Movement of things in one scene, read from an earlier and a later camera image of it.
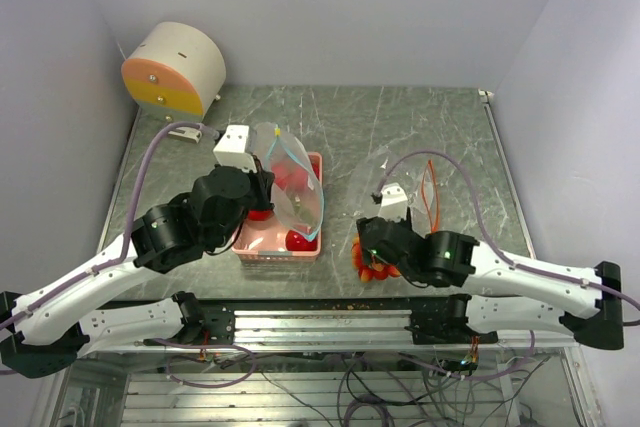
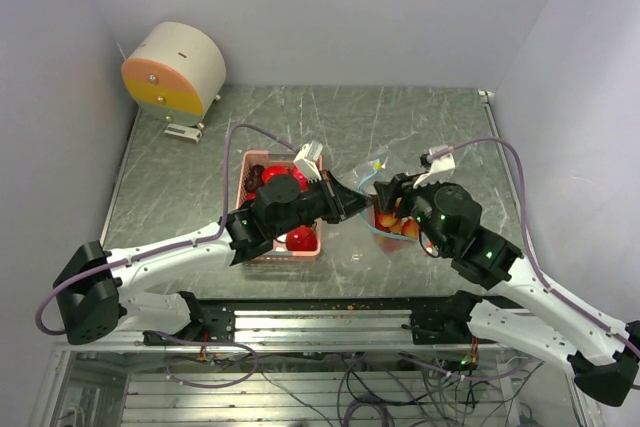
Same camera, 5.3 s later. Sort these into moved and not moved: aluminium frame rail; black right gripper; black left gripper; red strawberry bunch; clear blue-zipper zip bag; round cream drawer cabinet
Moved: black left gripper; black right gripper; clear blue-zipper zip bag; red strawberry bunch
Not moved: round cream drawer cabinet; aluminium frame rail
